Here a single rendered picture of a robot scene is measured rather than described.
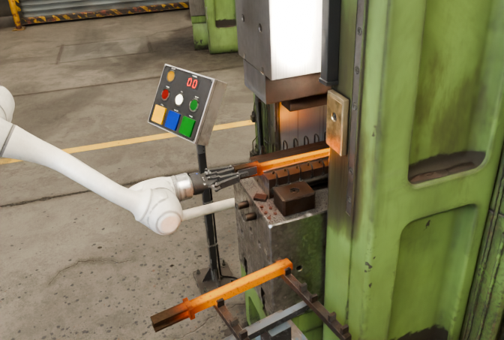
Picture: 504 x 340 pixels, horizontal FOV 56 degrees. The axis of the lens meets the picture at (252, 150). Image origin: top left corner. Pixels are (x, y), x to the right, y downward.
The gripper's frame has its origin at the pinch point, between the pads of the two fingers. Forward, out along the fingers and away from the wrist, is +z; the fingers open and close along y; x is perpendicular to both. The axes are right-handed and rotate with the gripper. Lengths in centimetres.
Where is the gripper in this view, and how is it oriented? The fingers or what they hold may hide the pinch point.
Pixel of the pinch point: (246, 170)
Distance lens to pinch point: 167.0
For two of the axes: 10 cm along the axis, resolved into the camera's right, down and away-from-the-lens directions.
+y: 3.6, 4.3, -8.3
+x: -0.7, -8.7, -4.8
